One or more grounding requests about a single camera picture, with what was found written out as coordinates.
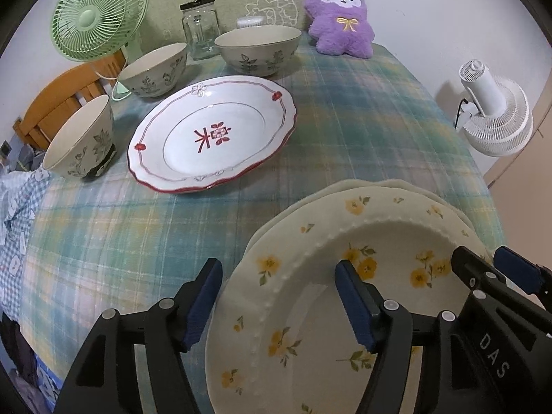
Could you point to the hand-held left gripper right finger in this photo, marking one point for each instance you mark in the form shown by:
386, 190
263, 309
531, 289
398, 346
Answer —
354, 306

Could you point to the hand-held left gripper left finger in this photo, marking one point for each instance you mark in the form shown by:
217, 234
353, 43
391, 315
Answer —
202, 306

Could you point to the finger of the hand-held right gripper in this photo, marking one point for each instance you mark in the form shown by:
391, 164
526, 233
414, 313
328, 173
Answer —
474, 269
517, 267

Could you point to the cream yellow floral plate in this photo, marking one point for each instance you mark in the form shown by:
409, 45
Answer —
302, 267
414, 187

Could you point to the white red-rimmed plate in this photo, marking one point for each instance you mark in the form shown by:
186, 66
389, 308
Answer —
215, 138
288, 133

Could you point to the small leaf-patterned ceramic bowl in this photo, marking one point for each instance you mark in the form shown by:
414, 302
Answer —
82, 138
153, 75

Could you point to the large leaf-patterned ceramic bowl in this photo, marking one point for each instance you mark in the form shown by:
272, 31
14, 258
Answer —
258, 51

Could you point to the beige wooden door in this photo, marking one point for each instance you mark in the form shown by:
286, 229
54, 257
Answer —
534, 172

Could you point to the white clip fan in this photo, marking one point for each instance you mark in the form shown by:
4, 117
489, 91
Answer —
500, 112

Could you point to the dark cloth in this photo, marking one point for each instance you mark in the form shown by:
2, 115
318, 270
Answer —
21, 353

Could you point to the plaid tablecloth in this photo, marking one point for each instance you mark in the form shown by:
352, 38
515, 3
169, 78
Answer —
345, 108

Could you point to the blue checkered bear blanket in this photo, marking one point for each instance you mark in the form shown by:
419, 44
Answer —
21, 198

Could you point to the grey cloth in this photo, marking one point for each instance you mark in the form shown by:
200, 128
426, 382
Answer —
28, 157

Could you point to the wooden bed headboard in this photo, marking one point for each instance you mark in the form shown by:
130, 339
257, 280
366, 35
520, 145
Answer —
51, 99

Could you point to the glass jar with black lid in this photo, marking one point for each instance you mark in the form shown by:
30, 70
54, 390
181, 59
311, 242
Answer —
199, 30

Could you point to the purple plush toy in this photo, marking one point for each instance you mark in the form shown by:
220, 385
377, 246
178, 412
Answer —
340, 21

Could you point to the cotton swab container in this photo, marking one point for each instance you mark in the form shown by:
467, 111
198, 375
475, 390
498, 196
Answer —
250, 21

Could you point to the green desk fan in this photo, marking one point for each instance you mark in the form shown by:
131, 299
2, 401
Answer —
86, 17

